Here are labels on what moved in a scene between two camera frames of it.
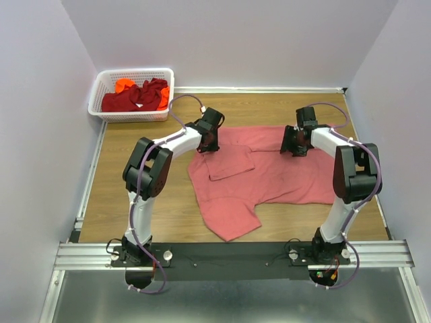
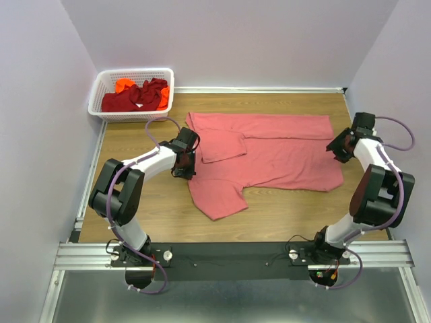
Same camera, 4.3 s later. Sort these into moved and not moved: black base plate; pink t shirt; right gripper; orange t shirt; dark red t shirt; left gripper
Moved: right gripper; left gripper; pink t shirt
Not moved: dark red t shirt; orange t shirt; black base plate
